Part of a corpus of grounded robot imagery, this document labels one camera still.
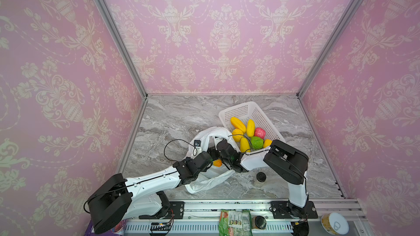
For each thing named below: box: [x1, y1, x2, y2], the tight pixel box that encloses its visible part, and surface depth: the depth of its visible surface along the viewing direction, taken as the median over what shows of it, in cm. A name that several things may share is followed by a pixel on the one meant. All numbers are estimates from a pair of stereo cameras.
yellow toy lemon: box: [246, 119, 256, 138], surface depth 99 cm
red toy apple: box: [254, 127, 266, 140], surface depth 96 cm
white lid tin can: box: [320, 212, 350, 235], surface depth 68 cm
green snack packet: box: [218, 209, 253, 236], surface depth 71 cm
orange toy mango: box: [230, 116, 247, 134], surface depth 102 cm
